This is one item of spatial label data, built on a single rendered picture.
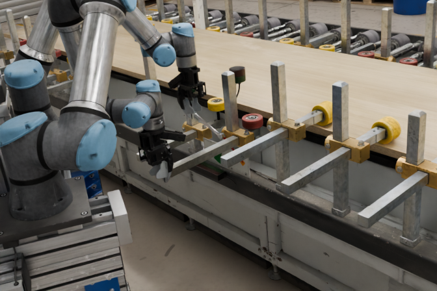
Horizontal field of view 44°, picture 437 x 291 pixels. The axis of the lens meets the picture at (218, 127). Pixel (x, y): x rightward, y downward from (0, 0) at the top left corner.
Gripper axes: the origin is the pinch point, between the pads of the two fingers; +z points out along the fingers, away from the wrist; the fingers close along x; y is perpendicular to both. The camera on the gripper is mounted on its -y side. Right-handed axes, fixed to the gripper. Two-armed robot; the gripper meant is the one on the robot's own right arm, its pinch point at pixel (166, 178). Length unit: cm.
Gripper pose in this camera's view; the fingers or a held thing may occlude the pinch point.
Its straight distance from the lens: 188.8
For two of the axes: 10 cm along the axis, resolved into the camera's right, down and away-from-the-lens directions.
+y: -7.4, 3.3, -5.9
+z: 0.9, 9.1, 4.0
